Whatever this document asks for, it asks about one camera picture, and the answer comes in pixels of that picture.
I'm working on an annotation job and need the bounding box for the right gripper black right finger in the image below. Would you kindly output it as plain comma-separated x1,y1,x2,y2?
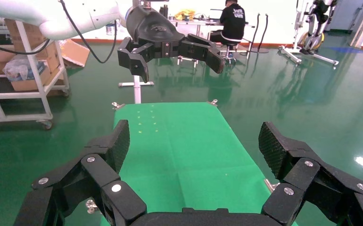
258,121,363,226

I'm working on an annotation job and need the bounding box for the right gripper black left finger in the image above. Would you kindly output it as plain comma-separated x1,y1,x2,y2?
13,119,148,226

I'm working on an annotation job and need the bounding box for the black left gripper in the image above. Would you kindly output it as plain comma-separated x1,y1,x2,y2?
117,5,226,84

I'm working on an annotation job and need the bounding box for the flat loose cardboard sheet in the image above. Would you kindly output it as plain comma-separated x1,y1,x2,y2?
61,39,91,69

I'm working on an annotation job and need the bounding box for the brown cardboard storage box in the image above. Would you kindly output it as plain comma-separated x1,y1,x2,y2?
4,18,50,53
0,41,61,74
10,65,53,92

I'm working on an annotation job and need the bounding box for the white office desk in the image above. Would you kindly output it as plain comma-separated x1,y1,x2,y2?
168,16,258,68

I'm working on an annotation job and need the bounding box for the yellow item on desk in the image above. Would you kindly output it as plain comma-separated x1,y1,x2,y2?
174,9,197,21

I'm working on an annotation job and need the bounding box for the round stool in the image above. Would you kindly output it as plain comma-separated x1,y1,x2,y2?
219,42,242,65

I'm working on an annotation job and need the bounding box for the person in black hoodie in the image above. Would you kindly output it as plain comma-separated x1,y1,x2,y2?
209,0,247,45

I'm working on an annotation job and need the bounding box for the large green table cloth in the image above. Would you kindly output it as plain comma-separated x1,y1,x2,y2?
100,102,297,226

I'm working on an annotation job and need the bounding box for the black curved tube stand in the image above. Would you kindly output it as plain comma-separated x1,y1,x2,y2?
240,13,270,55

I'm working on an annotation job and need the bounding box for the white metal shelf cart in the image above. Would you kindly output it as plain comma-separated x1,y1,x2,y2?
0,20,71,130

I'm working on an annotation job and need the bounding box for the white robot support stand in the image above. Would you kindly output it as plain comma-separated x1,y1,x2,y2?
277,0,340,67

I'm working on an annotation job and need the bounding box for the clear plastic bag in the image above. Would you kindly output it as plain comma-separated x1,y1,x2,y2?
2,55,41,83

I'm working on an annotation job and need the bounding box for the black and white idle robot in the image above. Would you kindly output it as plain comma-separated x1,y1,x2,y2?
297,0,339,53

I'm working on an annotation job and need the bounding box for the white metal stand post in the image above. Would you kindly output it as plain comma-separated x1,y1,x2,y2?
118,74,155,104

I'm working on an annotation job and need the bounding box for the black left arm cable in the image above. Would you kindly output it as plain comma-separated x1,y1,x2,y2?
59,0,118,65

